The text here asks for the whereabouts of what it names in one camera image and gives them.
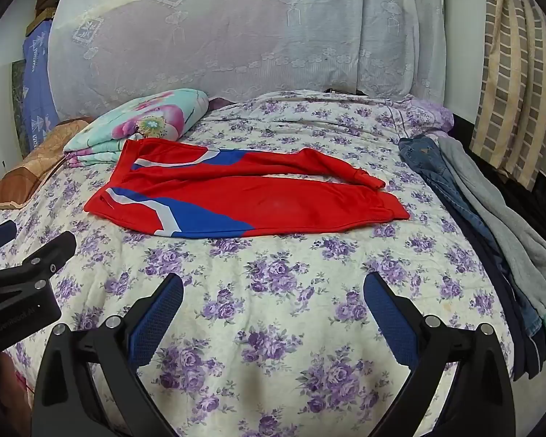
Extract grey garment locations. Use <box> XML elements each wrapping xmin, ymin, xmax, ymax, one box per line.
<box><xmin>437</xmin><ymin>137</ymin><xmax>546</xmax><ymax>335</ymax></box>

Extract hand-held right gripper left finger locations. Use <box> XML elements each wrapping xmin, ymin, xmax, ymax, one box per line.
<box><xmin>31</xmin><ymin>273</ymin><xmax>185</xmax><ymax>437</ymax></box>

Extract dark navy garment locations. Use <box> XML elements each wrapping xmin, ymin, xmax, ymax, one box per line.
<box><xmin>446</xmin><ymin>191</ymin><xmax>546</xmax><ymax>381</ymax></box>

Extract purple floral bedspread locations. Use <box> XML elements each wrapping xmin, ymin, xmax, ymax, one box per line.
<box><xmin>0</xmin><ymin>88</ymin><xmax>515</xmax><ymax>437</ymax></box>

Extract brown box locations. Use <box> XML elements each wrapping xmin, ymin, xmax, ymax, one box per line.
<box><xmin>25</xmin><ymin>0</ymin><xmax>70</xmax><ymax>37</ymax></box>

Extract blue jeans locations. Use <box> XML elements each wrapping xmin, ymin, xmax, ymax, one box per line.
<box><xmin>398</xmin><ymin>135</ymin><xmax>545</xmax><ymax>342</ymax></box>

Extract lilac cloth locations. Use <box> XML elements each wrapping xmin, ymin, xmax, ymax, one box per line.
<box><xmin>391</xmin><ymin>95</ymin><xmax>456</xmax><ymax>136</ymax></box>

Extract orange brown pillow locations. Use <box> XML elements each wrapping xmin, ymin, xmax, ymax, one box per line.
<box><xmin>0</xmin><ymin>118</ymin><xmax>94</xmax><ymax>210</ymax></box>

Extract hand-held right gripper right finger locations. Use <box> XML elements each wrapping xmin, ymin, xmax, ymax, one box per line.
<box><xmin>363</xmin><ymin>272</ymin><xmax>516</xmax><ymax>437</ymax></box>

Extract dark green framed panel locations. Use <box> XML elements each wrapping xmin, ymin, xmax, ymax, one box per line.
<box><xmin>0</xmin><ymin>59</ymin><xmax>27</xmax><ymax>165</ymax></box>

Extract folded teal floral blanket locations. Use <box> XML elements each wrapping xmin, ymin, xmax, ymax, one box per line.
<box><xmin>64</xmin><ymin>88</ymin><xmax>210</xmax><ymax>168</ymax></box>

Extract red and blue pants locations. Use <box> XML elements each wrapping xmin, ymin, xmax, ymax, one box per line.
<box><xmin>84</xmin><ymin>138</ymin><xmax>411</xmax><ymax>239</ymax></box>

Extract white lace cover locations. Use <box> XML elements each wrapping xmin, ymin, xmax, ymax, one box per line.
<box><xmin>48</xmin><ymin>0</ymin><xmax>447</xmax><ymax>121</ymax></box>

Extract blue printed cloth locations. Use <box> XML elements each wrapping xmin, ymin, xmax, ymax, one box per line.
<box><xmin>22</xmin><ymin>20</ymin><xmax>63</xmax><ymax>158</ymax></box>

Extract beige striped curtain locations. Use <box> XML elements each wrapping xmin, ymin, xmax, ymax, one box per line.
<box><xmin>470</xmin><ymin>0</ymin><xmax>546</xmax><ymax>192</ymax></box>

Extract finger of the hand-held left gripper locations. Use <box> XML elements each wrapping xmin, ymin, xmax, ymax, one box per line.
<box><xmin>0</xmin><ymin>231</ymin><xmax>78</xmax><ymax>290</ymax></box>
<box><xmin>0</xmin><ymin>219</ymin><xmax>18</xmax><ymax>251</ymax></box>

